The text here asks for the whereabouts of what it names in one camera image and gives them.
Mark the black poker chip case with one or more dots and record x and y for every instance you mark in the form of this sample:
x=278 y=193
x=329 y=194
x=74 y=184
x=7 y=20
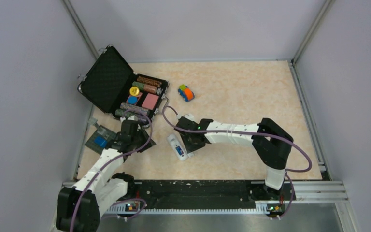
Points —
x=107 y=83

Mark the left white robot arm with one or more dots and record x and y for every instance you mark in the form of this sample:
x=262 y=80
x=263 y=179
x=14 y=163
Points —
x=81 y=206

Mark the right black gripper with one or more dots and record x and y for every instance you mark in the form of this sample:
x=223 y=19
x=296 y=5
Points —
x=191 y=148

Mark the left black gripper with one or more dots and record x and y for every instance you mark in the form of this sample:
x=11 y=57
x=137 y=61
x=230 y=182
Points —
x=143 y=132

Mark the blue green lego brick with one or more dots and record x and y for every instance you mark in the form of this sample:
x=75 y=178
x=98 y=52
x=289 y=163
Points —
x=100 y=141

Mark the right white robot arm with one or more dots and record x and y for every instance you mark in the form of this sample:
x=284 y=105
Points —
x=270 y=141

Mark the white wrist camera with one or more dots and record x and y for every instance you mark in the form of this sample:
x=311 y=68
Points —
x=187 y=116
x=132 y=118

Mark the yellow big blind button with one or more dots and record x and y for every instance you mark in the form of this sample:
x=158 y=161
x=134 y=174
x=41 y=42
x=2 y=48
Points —
x=134 y=91

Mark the colourful toy brick car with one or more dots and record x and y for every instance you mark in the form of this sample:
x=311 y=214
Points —
x=186 y=93

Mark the brown chip stack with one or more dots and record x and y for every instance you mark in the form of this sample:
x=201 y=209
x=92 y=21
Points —
x=149 y=81

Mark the green red chip stack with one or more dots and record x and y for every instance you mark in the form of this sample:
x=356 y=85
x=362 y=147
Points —
x=145 y=87

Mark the white remote control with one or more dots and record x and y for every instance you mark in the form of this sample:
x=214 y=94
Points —
x=173 y=142

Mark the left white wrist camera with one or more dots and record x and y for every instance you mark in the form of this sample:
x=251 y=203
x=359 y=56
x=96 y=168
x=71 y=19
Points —
x=132 y=118

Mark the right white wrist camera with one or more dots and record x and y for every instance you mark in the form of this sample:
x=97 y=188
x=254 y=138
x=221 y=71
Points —
x=187 y=116

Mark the pink playing card deck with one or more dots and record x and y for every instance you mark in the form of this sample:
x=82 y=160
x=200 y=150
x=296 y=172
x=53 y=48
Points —
x=150 y=101

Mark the blue dealer chip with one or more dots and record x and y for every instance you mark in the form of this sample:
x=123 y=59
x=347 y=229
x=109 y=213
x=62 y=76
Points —
x=132 y=100

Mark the purple AAA battery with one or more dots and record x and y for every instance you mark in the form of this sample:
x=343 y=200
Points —
x=179 y=150

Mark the green purple chip stack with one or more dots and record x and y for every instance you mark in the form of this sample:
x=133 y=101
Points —
x=119 y=113

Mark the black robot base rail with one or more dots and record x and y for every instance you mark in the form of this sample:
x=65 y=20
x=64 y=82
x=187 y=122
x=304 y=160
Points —
x=207 y=194

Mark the grey lego post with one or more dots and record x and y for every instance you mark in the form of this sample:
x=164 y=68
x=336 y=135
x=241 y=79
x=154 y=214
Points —
x=97 y=126

